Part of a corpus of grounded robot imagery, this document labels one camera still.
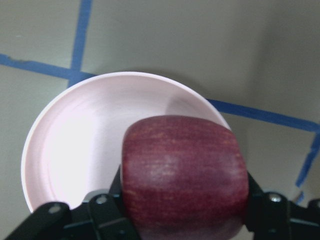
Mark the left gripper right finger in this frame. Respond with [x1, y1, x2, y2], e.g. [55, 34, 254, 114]
[246, 174, 320, 240]

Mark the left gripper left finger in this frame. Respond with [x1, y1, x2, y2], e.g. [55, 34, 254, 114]
[6, 170, 139, 240]

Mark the pink plate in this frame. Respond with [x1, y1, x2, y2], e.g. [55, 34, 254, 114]
[21, 71, 228, 211]

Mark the red apple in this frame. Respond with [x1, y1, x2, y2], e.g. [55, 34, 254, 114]
[121, 115, 249, 240]

